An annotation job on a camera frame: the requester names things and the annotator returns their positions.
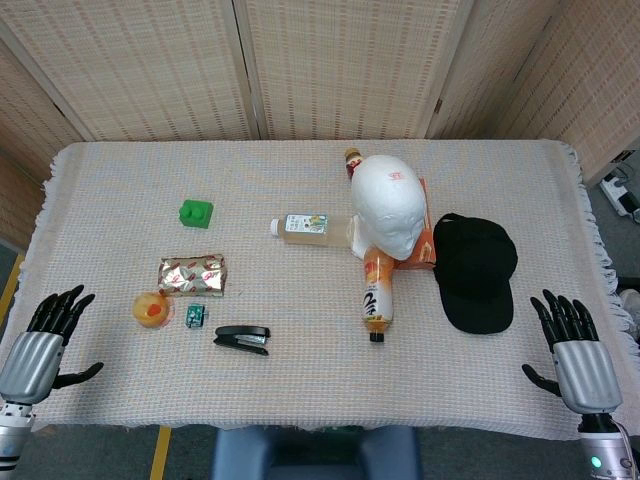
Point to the small brown-capped bottle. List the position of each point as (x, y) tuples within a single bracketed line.
[(352, 161)]

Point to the yellow fruit jelly cup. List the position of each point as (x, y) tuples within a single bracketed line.
[(150, 310)]

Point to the gold foil snack package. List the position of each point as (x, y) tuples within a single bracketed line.
[(192, 275)]

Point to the black stapler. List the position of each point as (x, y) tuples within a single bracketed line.
[(242, 337)]

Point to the orange snack box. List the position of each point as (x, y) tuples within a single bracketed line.
[(426, 245)]

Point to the green toy building block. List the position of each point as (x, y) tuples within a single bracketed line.
[(196, 214)]

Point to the clear tea bottle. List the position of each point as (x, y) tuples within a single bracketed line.
[(310, 231)]

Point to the orange bottle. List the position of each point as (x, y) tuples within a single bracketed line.
[(378, 295)]

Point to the woven fringed tablecloth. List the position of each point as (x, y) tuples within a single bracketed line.
[(300, 385)]

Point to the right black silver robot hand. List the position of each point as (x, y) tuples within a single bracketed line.
[(585, 370)]

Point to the black baseball cap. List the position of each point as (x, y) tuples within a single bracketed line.
[(475, 270)]

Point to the yellow floor tape strip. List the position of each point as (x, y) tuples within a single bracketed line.
[(160, 452), (12, 285)]

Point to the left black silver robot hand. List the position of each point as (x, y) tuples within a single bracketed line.
[(30, 360)]

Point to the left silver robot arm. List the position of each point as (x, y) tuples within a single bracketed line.
[(12, 430)]

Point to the woven folding screen panel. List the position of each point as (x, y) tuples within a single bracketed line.
[(500, 65), (140, 65), (30, 165), (350, 65), (605, 85)]

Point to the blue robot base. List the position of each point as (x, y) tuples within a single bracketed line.
[(315, 455)]

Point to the white foam mannequin head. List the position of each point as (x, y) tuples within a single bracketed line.
[(387, 200)]

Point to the white power strip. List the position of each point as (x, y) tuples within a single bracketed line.
[(620, 192)]

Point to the small green printed box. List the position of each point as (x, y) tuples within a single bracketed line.
[(195, 316)]

